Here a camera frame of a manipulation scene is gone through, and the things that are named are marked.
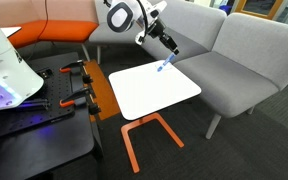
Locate orange wooden board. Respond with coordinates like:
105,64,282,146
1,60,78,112
85,60,120,121

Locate black orange clamp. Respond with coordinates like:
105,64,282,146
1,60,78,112
59,60,93,84
59,87,101,115

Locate black cart table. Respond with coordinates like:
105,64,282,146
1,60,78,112
0,53,96,180

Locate black hanging cable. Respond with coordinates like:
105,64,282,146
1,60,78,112
32,0,50,44

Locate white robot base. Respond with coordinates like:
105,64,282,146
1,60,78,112
0,28,44,110

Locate grey corner sofa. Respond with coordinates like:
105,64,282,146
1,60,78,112
89,0,227,62

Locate orange and pink sofa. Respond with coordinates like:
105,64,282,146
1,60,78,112
0,0,99,48

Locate white square side table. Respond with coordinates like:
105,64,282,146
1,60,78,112
109,60,201,120

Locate upper black orange clamp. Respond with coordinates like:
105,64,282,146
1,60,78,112
59,60,93,84

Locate grey sofa seat right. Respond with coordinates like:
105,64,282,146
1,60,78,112
175,13,288,138

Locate lower black orange clamp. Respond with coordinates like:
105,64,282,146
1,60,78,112
59,87,101,115

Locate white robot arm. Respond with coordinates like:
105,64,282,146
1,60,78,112
104,0,179,55

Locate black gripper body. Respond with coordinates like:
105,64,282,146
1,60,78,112
148,19,175,50

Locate blue and white marker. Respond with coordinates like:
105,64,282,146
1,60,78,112
157,53,176,72

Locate black perforated mounting board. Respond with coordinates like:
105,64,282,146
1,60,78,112
0,69,74,137

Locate orange metal table base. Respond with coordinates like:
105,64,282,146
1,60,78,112
121,113,184,173

